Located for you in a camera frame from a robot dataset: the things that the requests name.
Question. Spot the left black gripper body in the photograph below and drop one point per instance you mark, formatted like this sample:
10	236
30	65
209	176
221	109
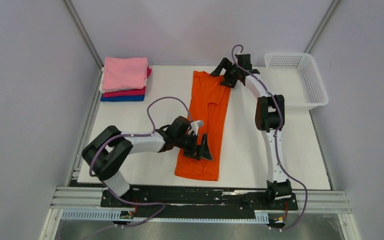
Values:
188	143

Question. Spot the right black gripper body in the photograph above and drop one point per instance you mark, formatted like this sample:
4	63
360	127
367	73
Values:
231	76

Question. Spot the orange t-shirt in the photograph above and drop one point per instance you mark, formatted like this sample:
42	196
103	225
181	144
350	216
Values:
209	103

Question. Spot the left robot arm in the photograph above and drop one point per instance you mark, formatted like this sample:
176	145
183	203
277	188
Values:
107	152

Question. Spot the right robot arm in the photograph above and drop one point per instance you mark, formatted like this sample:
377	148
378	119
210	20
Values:
269	119

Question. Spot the blue folded t-shirt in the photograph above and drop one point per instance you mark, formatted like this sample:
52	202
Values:
126	98

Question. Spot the white plastic basket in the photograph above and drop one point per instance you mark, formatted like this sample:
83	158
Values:
296	76

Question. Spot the magenta folded t-shirt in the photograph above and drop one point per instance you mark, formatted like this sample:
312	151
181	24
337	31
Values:
132	91

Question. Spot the pink folded t-shirt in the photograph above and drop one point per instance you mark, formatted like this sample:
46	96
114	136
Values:
113	61

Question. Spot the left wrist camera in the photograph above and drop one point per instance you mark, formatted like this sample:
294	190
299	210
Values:
194	127

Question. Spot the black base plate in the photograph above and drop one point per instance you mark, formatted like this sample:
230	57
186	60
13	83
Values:
194	202

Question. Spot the right aluminium frame post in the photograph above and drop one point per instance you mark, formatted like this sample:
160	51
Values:
329	13

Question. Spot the aluminium frame post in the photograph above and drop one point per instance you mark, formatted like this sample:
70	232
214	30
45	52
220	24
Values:
71	9
329	13

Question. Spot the white slotted cable duct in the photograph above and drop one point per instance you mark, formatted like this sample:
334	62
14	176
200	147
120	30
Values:
120	216

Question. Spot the left aluminium frame post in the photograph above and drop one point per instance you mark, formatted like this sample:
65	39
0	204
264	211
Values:
71	9

